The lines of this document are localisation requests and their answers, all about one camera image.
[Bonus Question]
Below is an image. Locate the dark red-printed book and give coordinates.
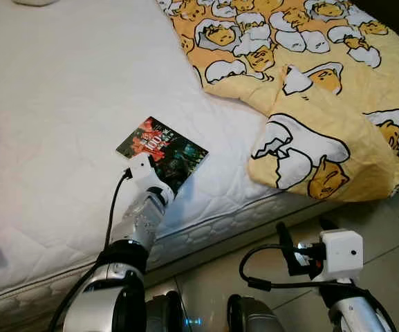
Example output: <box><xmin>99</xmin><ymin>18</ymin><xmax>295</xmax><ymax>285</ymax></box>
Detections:
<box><xmin>116</xmin><ymin>116</ymin><xmax>209</xmax><ymax>194</ymax></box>

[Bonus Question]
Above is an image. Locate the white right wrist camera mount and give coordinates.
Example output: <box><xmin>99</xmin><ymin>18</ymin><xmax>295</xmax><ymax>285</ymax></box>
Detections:
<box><xmin>319</xmin><ymin>230</ymin><xmax>364</xmax><ymax>283</ymax></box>

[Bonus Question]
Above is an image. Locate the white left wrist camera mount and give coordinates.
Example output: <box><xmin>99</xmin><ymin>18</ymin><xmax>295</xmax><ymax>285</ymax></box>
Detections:
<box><xmin>124</xmin><ymin>154</ymin><xmax>176</xmax><ymax>205</ymax></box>

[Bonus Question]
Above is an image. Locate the white quilted mattress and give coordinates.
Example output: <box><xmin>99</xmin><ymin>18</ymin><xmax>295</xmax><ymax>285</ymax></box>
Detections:
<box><xmin>0</xmin><ymin>0</ymin><xmax>345</xmax><ymax>326</ymax></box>

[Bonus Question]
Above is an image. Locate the grey right robot leg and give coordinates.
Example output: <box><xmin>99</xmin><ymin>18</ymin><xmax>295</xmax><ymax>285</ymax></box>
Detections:
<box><xmin>227</xmin><ymin>294</ymin><xmax>283</xmax><ymax>332</ymax></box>

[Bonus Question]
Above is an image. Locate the grey robot leg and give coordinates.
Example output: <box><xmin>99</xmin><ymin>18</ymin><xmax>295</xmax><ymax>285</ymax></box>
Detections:
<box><xmin>227</xmin><ymin>294</ymin><xmax>283</xmax><ymax>332</ymax></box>
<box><xmin>144</xmin><ymin>290</ymin><xmax>186</xmax><ymax>332</ymax></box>

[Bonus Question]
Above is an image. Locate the grey left robot leg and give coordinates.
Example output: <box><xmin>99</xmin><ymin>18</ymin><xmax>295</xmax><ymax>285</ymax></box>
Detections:
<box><xmin>144</xmin><ymin>290</ymin><xmax>186</xmax><ymax>332</ymax></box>

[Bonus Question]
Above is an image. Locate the yellow egg cartoon blanket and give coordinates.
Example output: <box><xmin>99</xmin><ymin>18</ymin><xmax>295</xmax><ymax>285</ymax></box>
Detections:
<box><xmin>156</xmin><ymin>0</ymin><xmax>399</xmax><ymax>203</ymax></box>

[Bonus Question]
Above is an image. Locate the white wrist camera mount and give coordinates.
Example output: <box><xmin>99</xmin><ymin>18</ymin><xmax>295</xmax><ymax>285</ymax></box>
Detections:
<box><xmin>124</xmin><ymin>154</ymin><xmax>176</xmax><ymax>205</ymax></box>
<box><xmin>319</xmin><ymin>230</ymin><xmax>364</xmax><ymax>283</ymax></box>

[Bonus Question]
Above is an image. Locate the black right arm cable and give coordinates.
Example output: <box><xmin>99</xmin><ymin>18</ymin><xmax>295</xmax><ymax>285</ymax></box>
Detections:
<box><xmin>239</xmin><ymin>243</ymin><xmax>397</xmax><ymax>332</ymax></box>

